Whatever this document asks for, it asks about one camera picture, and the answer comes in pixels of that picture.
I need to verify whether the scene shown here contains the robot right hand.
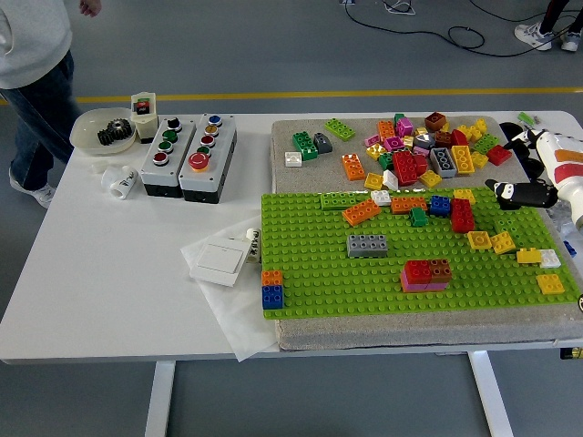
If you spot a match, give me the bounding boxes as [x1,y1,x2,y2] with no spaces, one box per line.
[485,128,583,230]

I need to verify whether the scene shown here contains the blue square brick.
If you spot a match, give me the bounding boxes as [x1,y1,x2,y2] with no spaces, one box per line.
[429,194,453,218]
[261,284,285,311]

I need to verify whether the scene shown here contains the lime green brick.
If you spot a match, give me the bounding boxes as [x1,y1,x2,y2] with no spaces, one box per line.
[494,210,521,238]

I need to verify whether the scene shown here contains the lime six-stud brick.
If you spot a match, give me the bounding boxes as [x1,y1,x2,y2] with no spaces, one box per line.
[472,132,500,156]

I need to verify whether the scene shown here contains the yellow eight-stud brick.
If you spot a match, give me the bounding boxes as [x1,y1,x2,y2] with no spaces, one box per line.
[450,145,476,176]

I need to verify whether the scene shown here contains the yellow flat square brick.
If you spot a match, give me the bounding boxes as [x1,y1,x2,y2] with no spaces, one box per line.
[466,229,494,251]

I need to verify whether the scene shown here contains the red eight-stud brick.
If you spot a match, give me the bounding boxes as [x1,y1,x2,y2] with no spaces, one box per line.
[450,198,476,235]

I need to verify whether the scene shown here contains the brown square brick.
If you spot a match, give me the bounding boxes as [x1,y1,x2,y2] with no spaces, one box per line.
[428,258,454,281]
[424,111,448,134]

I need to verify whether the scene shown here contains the orange eight-stud brick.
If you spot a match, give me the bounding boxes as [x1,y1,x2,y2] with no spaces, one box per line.
[341,152,368,182]
[342,198,384,227]
[390,195,430,216]

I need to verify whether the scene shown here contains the red square brick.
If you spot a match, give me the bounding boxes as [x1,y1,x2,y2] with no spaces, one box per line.
[404,259,434,284]

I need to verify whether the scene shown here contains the pink long brick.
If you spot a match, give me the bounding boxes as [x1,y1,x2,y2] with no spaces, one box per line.
[400,270,450,294]

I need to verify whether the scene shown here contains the grey eight-stud brick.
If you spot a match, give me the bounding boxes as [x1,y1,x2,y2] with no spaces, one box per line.
[346,233,390,259]

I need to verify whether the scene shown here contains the green long brick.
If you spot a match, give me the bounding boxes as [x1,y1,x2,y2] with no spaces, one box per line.
[320,190,379,212]

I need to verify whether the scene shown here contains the lime eight-stud brick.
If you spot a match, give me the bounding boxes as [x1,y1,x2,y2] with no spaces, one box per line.
[323,117,357,142]

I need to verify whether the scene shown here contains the grey sloped brick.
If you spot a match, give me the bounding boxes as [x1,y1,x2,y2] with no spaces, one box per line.
[312,131,334,155]

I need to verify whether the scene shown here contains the green eight-stud brick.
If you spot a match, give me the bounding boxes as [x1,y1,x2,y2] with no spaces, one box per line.
[291,131,321,162]

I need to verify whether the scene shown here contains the green studded baseplate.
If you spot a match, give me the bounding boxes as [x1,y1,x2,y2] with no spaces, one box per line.
[260,185,582,322]

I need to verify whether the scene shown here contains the black round disc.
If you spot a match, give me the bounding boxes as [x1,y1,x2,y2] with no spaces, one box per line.
[522,155,547,179]
[498,121,525,140]

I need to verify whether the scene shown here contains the clear plastic bag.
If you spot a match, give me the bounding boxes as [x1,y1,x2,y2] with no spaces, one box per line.
[548,202,579,256]

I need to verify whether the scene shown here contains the person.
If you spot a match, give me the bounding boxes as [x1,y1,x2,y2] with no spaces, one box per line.
[0,0,87,209]
[514,0,583,53]

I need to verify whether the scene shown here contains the grey-brown mat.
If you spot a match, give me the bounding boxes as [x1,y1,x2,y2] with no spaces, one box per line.
[270,115,583,351]

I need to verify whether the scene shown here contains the white table leg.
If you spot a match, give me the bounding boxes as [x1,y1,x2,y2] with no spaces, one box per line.
[144,361,177,437]
[467,351,515,437]

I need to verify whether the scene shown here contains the white tube with writing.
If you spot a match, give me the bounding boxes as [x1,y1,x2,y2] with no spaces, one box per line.
[244,227,262,265]

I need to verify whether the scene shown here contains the white paper sheet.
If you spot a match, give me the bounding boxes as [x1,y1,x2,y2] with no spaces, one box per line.
[180,221,280,363]

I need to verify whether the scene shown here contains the grey emergency-stop control box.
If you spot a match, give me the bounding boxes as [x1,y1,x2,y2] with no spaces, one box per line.
[177,113,239,204]

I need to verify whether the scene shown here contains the grey four-button control box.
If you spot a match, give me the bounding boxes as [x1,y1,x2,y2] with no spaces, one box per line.
[139,113,198,199]

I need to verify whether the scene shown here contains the white pipe tee fitting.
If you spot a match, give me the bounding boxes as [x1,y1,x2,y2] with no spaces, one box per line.
[100,164,139,201]

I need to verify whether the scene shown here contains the white plastic bowl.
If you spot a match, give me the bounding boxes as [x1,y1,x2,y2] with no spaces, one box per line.
[68,107,138,157]

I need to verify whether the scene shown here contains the grey ring-stud brick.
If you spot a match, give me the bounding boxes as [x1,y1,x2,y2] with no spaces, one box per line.
[429,147,458,179]

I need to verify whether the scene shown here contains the black floor cable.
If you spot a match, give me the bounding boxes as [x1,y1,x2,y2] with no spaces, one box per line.
[343,0,583,58]

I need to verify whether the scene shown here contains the white floor cable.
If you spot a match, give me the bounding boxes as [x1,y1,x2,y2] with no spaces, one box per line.
[382,0,416,15]

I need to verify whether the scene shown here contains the white wall switch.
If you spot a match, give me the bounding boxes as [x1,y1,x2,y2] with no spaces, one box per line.
[189,241,250,288]

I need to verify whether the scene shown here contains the cream red-green switch box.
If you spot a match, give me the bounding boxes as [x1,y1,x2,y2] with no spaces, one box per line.
[129,92,159,145]

